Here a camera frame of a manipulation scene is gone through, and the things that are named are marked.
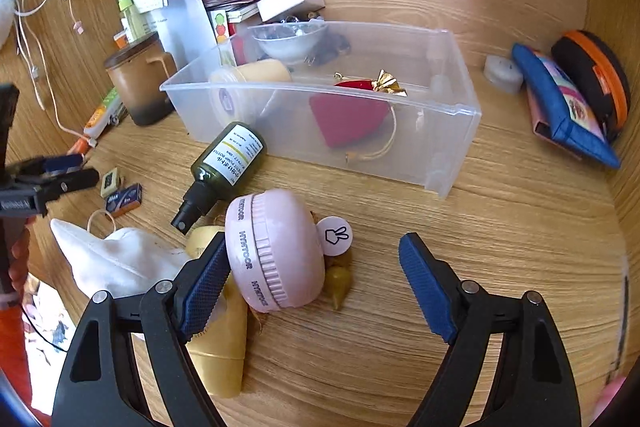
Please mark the person's left hand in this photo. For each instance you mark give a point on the person's left hand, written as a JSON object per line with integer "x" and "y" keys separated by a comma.
{"x": 19, "y": 262}

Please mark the white rabbit charm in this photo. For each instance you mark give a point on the white rabbit charm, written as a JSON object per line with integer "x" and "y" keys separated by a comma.
{"x": 335, "y": 234}

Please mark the tape roll in bin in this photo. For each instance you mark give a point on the tape roll in bin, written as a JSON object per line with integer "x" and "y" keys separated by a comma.
{"x": 260, "y": 74}

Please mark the green white box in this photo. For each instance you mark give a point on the green white box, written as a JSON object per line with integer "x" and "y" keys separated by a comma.
{"x": 127, "y": 14}

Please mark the gold sunscreen bottle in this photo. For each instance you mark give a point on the gold sunscreen bottle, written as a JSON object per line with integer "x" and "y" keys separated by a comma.
{"x": 225, "y": 357}

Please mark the clear plastic drawer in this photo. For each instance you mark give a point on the clear plastic drawer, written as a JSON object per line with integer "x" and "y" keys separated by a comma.
{"x": 440, "y": 142}

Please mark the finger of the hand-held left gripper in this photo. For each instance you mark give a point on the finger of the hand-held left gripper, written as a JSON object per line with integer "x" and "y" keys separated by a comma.
{"x": 70, "y": 183}
{"x": 60, "y": 163}

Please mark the gold bow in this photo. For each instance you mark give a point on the gold bow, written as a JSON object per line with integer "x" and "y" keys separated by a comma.
{"x": 387, "y": 83}

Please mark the dark green spray bottle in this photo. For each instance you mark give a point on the dark green spray bottle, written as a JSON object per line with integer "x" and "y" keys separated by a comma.
{"x": 230, "y": 157}

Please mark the gold pear-shaped charm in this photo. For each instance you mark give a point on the gold pear-shaped charm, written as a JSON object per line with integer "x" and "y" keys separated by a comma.
{"x": 339, "y": 287}

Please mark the blue pouch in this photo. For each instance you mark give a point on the blue pouch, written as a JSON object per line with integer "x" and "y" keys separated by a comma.
{"x": 565, "y": 112}

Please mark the printed white cloth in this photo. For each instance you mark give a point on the printed white cloth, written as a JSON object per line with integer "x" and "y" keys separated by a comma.
{"x": 50, "y": 332}

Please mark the clear glass bowl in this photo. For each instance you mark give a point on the clear glass bowl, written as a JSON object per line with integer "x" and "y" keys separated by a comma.
{"x": 290, "y": 44}

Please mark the white candle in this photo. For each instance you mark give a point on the white candle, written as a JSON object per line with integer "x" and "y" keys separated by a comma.
{"x": 502, "y": 74}

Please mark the fruit print box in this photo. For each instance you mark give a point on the fruit print box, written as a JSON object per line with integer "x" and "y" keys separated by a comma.
{"x": 220, "y": 27}

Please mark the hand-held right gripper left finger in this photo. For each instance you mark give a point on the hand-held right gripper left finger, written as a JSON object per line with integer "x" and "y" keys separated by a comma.
{"x": 205, "y": 287}

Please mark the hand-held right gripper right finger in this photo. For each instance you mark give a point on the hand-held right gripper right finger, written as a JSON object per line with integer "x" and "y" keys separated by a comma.
{"x": 425, "y": 282}

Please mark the black orange case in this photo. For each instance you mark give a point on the black orange case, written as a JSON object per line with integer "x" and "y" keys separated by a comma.
{"x": 595, "y": 77}

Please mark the white file holder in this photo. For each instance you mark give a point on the white file holder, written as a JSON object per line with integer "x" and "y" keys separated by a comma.
{"x": 185, "y": 17}

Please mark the red heart box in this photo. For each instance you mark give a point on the red heart box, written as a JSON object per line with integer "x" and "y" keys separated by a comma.
{"x": 350, "y": 117}

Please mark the pink round case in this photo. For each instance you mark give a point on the pink round case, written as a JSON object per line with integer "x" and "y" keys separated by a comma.
{"x": 285, "y": 247}

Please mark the wooden desktop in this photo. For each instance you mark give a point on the wooden desktop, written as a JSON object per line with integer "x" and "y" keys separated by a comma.
{"x": 500, "y": 232}

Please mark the white face mask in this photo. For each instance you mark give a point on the white face mask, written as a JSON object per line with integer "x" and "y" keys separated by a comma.
{"x": 125, "y": 257}

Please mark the blue staple box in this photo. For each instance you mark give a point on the blue staple box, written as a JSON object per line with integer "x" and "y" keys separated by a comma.
{"x": 124, "y": 201}

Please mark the pink wallet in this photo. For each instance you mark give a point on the pink wallet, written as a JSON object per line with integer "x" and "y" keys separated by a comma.
{"x": 540, "y": 122}

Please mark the brown mug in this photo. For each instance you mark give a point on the brown mug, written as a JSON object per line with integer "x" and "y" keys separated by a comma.
{"x": 140, "y": 87}

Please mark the small olive box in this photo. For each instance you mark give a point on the small olive box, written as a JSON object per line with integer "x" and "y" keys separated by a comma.
{"x": 110, "y": 182}

